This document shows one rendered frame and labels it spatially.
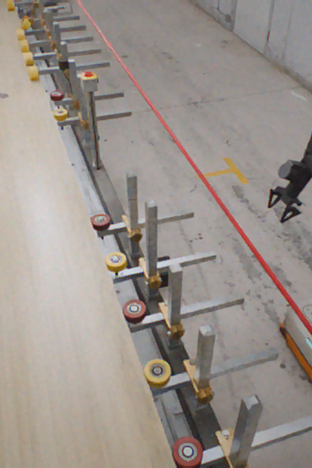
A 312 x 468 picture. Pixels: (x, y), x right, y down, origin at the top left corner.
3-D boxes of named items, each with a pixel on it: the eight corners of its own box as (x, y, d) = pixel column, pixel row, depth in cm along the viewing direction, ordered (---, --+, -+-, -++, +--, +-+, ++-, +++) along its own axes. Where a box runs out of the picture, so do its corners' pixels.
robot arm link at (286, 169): (328, 164, 167) (315, 152, 173) (306, 155, 161) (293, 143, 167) (307, 191, 173) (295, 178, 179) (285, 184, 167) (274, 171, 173)
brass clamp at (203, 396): (198, 365, 156) (199, 356, 152) (214, 401, 146) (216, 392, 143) (180, 370, 154) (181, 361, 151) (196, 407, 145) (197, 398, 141)
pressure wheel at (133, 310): (133, 341, 161) (132, 320, 154) (119, 326, 166) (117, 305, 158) (151, 329, 165) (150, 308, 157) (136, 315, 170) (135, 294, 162)
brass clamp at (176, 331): (172, 308, 173) (173, 299, 170) (186, 337, 164) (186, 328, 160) (156, 313, 172) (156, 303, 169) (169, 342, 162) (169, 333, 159)
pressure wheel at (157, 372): (158, 407, 143) (159, 386, 136) (139, 391, 147) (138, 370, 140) (175, 388, 148) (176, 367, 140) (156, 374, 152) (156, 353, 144)
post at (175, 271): (175, 350, 178) (178, 260, 147) (177, 357, 176) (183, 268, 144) (166, 353, 178) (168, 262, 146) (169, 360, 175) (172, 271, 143)
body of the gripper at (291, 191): (287, 204, 173) (299, 187, 170) (274, 189, 181) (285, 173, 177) (299, 207, 177) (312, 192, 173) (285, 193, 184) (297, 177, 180)
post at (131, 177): (137, 258, 212) (134, 169, 181) (139, 263, 210) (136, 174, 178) (130, 260, 212) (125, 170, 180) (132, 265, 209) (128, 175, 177)
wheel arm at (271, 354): (272, 352, 159) (274, 345, 156) (277, 361, 157) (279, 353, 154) (149, 388, 149) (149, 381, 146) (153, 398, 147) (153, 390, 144)
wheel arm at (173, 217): (191, 214, 211) (191, 207, 208) (194, 218, 209) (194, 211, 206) (96, 234, 201) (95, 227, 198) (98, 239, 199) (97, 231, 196)
